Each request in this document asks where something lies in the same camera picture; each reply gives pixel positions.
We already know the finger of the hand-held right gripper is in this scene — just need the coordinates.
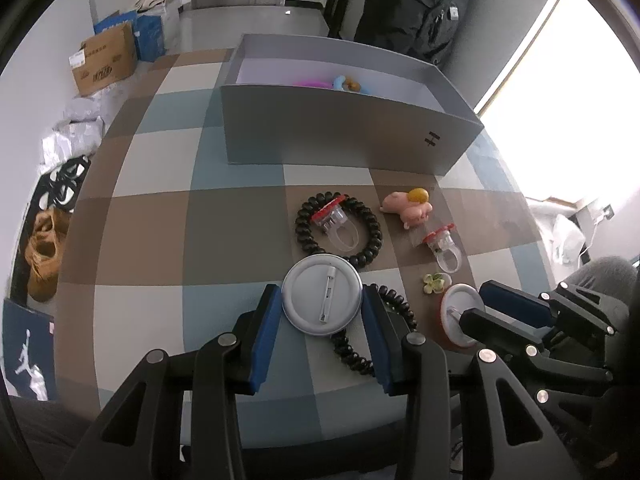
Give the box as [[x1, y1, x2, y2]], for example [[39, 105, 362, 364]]
[[479, 281, 617, 337], [459, 309, 615, 386]]

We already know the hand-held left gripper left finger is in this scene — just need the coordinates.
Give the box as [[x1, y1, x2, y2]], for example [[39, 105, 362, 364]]
[[60, 284, 283, 480]]

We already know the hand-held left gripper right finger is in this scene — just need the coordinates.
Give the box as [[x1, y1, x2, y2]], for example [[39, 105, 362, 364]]
[[361, 285, 583, 480]]

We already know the black spiral hair tie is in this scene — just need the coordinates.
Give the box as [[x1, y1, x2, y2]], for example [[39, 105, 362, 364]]
[[295, 191, 383, 268], [332, 284, 418, 378]]

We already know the red-rimmed round pin badge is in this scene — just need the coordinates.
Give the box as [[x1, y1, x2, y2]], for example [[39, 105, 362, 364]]
[[440, 283, 486, 351]]

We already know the white round pin badge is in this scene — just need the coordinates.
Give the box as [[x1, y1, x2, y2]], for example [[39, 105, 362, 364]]
[[281, 255, 363, 336]]

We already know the clear red-topped toy ring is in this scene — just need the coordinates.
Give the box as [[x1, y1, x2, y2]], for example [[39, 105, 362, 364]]
[[422, 222, 461, 274], [311, 196, 362, 253]]

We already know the pink pig hair clip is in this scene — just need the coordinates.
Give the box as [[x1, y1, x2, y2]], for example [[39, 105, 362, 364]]
[[381, 187, 433, 231]]

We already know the grey cardboard storage box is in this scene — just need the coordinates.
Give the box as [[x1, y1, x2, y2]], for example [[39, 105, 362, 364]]
[[220, 34, 485, 177]]

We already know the white crumpled plastic bag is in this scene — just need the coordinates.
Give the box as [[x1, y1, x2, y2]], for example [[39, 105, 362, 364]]
[[527, 200, 587, 264]]

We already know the person's grey trouser leg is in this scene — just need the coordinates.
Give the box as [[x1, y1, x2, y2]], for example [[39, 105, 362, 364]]
[[565, 256, 640, 321]]

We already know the brown boot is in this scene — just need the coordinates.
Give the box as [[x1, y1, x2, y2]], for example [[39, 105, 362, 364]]
[[32, 208, 71, 256], [25, 240, 63, 303]]

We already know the blue shoe box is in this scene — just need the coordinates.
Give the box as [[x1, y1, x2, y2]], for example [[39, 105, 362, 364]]
[[2, 297, 58, 402]]

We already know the black backpack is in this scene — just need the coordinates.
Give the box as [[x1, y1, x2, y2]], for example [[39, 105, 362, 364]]
[[354, 0, 481, 66]]

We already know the brown cardboard box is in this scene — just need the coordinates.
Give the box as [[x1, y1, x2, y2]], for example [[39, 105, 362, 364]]
[[69, 22, 138, 97]]

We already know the blue cardboard box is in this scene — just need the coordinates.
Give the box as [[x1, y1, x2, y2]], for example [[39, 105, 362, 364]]
[[94, 10, 166, 61]]

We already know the blue plastic bracelet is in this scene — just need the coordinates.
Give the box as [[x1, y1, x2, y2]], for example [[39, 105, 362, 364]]
[[332, 75, 375, 95]]

